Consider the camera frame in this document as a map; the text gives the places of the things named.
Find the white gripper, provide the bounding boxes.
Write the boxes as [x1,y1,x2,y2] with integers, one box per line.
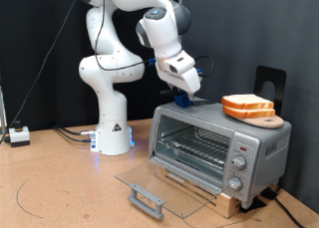
[155,49,202,103]

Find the blue spatula holder block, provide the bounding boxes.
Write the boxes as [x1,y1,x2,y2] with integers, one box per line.
[172,90,195,109]

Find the white bread slice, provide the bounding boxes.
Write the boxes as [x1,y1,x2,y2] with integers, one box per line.
[220,94,275,111]
[222,106,277,119]

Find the silver oven knob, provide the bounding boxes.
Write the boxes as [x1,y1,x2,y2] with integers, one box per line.
[226,176,243,192]
[231,154,247,171]

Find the silver toaster oven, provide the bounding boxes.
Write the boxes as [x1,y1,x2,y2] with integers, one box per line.
[148,100,293,210]

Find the black metal bookend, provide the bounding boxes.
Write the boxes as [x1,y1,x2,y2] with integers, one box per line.
[253,65,287,117]

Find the round wooden cutting board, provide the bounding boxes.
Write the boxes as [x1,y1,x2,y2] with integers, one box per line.
[228,114,285,129]

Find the wooden slatted crate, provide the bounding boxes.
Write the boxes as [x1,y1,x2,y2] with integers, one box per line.
[156,164,242,220]

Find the white emergency stop box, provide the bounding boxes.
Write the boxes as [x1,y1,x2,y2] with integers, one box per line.
[8,119,31,148]

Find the wire oven rack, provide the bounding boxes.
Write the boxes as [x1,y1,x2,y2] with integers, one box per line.
[156,126,231,171]

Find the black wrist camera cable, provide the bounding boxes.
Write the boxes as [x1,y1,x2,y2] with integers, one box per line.
[94,0,215,79]

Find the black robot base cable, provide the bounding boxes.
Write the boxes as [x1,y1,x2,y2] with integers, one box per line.
[54,124,96,136]
[56,127,93,143]

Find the thin black hanging cable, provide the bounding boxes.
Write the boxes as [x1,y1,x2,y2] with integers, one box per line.
[0,0,81,144]

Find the black oven power cable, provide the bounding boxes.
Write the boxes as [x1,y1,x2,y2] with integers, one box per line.
[273,196,305,228]

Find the grey metal frame leg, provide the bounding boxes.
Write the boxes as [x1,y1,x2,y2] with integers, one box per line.
[0,87,8,134]

